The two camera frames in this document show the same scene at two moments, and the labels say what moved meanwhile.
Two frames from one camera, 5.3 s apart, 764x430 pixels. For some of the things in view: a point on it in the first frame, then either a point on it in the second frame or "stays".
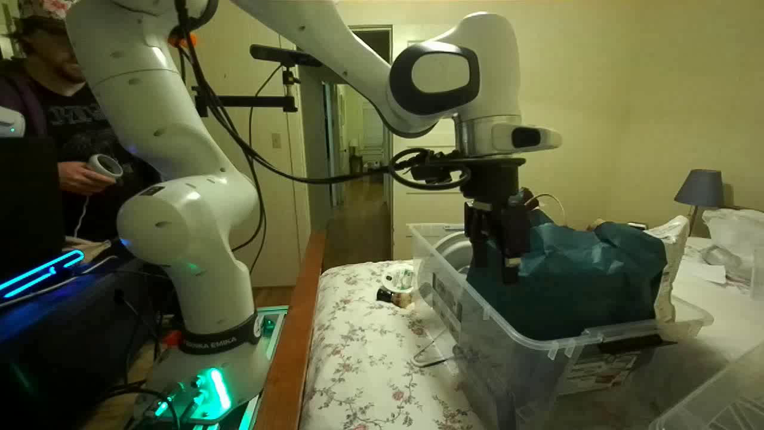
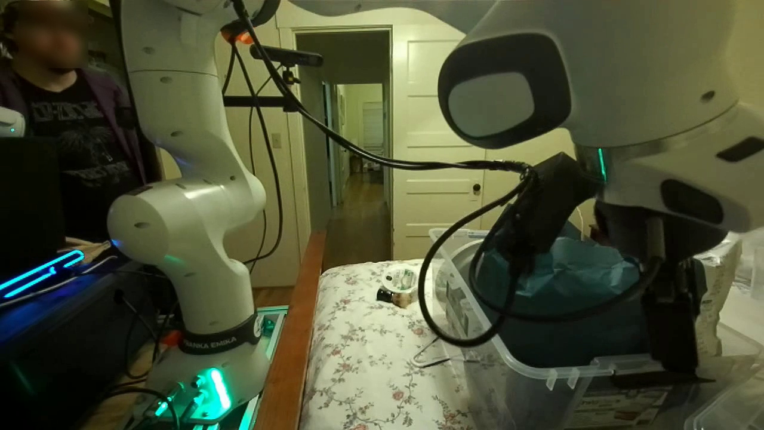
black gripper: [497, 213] -> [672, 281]
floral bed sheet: [374, 365] stays
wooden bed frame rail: [287, 372] stays
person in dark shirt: [46, 189] stays
